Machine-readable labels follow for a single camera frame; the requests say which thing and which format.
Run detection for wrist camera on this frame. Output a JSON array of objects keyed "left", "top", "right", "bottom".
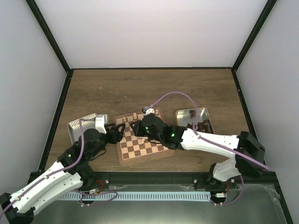
[
  {"left": 95, "top": 114, "right": 108, "bottom": 134},
  {"left": 142, "top": 106, "right": 155, "bottom": 116}
]

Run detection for black frame posts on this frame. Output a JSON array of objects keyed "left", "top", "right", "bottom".
[{"left": 26, "top": 0, "right": 293, "bottom": 224}]

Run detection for pile of dark chess pieces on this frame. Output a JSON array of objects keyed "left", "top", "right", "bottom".
[{"left": 189, "top": 110, "right": 210, "bottom": 133}]

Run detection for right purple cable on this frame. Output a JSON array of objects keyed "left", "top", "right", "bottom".
[{"left": 149, "top": 91, "right": 271, "bottom": 206}]

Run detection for right metal tray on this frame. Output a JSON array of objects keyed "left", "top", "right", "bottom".
[{"left": 176, "top": 108, "right": 214, "bottom": 134}]

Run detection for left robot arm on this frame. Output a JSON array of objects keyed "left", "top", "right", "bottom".
[{"left": 0, "top": 123, "right": 126, "bottom": 224}]

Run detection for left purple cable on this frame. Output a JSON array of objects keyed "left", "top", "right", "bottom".
[{"left": 0, "top": 118, "right": 99, "bottom": 217}]

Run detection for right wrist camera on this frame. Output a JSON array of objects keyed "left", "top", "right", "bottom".
[{"left": 142, "top": 106, "right": 155, "bottom": 116}]

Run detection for light blue cable duct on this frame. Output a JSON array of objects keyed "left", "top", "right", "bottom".
[{"left": 59, "top": 191, "right": 211, "bottom": 202}]

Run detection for black front rail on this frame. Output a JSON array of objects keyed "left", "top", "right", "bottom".
[{"left": 78, "top": 172, "right": 278, "bottom": 191}]

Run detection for metal tray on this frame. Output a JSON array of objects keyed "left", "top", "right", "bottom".
[
  {"left": 176, "top": 108, "right": 214, "bottom": 134},
  {"left": 67, "top": 113, "right": 97, "bottom": 144}
]

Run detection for left metal tray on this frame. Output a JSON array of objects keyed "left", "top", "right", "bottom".
[{"left": 67, "top": 113, "right": 97, "bottom": 144}]

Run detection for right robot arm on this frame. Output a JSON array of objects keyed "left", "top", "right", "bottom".
[{"left": 130, "top": 114, "right": 269, "bottom": 188}]

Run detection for purple cable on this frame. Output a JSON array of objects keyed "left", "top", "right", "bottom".
[
  {"left": 0, "top": 118, "right": 99, "bottom": 217},
  {"left": 149, "top": 91, "right": 271, "bottom": 206}
]

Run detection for wooden chess board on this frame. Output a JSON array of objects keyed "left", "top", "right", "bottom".
[{"left": 113, "top": 112, "right": 174, "bottom": 165}]

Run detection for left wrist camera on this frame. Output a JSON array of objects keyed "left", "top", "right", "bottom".
[{"left": 95, "top": 114, "right": 108, "bottom": 134}]

